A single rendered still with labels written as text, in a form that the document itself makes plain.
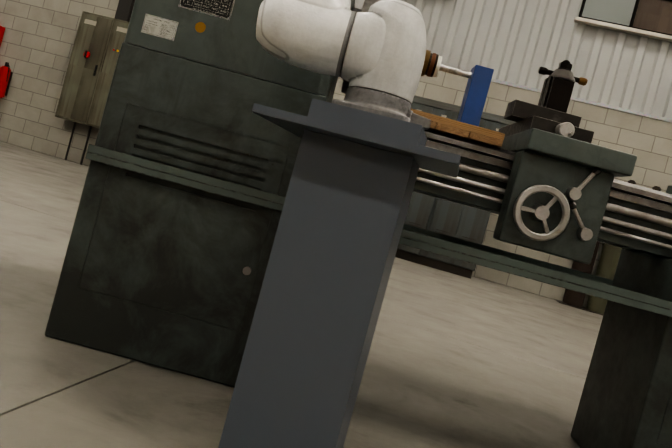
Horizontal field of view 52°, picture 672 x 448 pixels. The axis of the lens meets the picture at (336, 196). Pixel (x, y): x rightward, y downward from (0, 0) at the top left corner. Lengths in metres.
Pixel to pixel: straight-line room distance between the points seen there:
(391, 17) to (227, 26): 0.59
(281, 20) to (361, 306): 0.65
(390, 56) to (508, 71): 7.44
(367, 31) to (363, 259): 0.50
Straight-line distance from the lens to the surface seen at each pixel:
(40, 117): 10.67
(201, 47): 2.01
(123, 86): 2.05
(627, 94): 9.05
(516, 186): 1.99
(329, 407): 1.54
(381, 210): 1.47
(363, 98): 1.55
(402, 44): 1.57
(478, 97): 2.21
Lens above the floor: 0.63
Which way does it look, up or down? 1 degrees down
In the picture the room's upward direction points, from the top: 15 degrees clockwise
